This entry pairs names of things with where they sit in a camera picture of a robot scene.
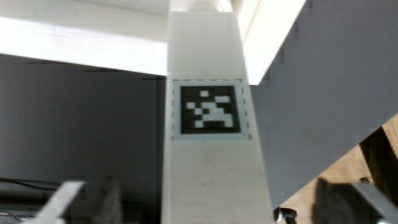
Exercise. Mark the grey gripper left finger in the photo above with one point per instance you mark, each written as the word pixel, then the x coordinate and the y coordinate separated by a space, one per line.
pixel 107 213

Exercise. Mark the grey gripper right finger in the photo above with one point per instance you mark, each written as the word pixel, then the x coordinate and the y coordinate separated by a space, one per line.
pixel 350 203

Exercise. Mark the white desk tabletop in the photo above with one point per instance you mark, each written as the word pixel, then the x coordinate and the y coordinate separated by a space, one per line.
pixel 107 33

